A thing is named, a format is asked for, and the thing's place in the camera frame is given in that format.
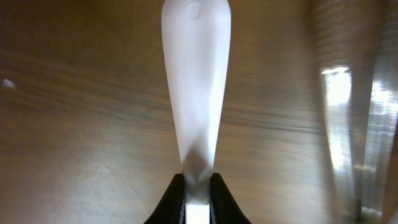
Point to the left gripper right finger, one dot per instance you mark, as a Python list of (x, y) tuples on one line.
[(223, 207)]

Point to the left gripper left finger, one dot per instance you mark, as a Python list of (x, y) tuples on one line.
[(171, 207)]

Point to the white plastic knife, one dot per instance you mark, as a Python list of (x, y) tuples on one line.
[(196, 37)]

